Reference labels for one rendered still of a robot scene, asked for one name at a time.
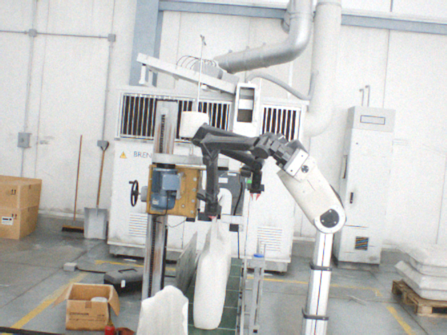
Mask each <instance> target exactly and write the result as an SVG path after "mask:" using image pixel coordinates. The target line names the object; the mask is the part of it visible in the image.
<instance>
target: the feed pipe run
mask: <svg viewBox="0 0 447 335"><path fill-rule="evenodd" d="M313 2H314V0H289V2H288V4H287V12H286V14H285V16H284V19H282V20H281V28H282V29H283V31H284V32H286V34H288V37H287V38H286V39H285V40H284V41H283V42H281V43H276V44H272V45H266V46H264V47H265V48H264V49H263V50H264V52H263V53H264V54H263V55H265V56H263V57H265V59H264V60H265V63H267V66H276V65H280V64H285V63H288V62H290V67H289V82H288V85H289V86H291V81H292V72H293V61H294V60H295V59H296V58H298V57H300V56H301V55H302V52H303V51H304V50H305V49H306V47H307V45H308V43H309V39H310V36H311V26H312V22H313V17H314V14H313ZM290 95H291V93H290V92H288V91H287V99H290Z"/></svg>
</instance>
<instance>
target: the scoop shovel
mask: <svg viewBox="0 0 447 335"><path fill-rule="evenodd" d="M107 144H108V142H107ZM107 147H108V145H107ZM107 147H106V148H105V149H104V150H103V148H102V147H101V148H102V159H101V165H100V176H99V183H98V193H97V200H96V208H88V207H84V237H85V238H99V239H105V237H106V223H107V217H108V210H107V209H99V208H98V203H99V197H100V186H101V179H102V168H103V162H104V151H105V150H106V149H107Z"/></svg>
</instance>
